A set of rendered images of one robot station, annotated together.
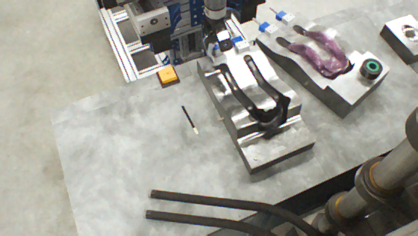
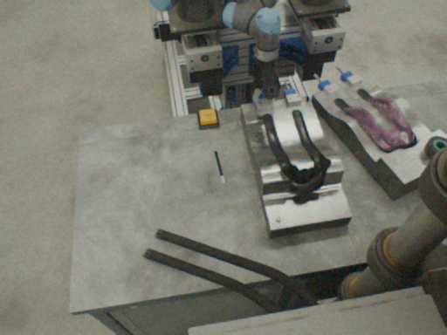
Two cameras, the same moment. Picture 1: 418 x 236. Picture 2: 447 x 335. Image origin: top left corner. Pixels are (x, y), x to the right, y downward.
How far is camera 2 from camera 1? 17 cm
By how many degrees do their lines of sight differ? 10
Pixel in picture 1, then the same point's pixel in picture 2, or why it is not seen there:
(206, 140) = (231, 190)
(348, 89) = (405, 167)
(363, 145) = not seen: hidden behind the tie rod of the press
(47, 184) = (71, 215)
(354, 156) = not seen: hidden behind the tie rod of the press
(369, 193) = (379, 264)
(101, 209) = (102, 237)
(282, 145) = (312, 212)
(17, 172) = (45, 196)
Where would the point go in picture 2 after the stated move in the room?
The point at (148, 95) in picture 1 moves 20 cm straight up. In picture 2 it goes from (183, 133) to (177, 97)
